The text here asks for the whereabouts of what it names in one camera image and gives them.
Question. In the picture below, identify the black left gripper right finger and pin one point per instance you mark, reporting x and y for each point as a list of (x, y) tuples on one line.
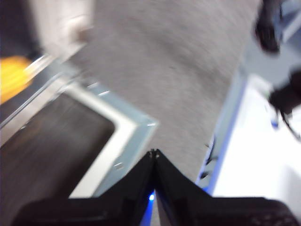
[(223, 212)]

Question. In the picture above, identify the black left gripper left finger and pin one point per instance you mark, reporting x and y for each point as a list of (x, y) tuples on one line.
[(98, 212)]

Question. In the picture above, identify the yellow corn cob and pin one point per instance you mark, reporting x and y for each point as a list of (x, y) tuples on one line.
[(11, 77)]

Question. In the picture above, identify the cream white toaster oven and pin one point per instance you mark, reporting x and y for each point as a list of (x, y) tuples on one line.
[(54, 14)]

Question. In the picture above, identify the cream timer knob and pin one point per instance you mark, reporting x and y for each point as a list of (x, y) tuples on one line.
[(78, 27)]

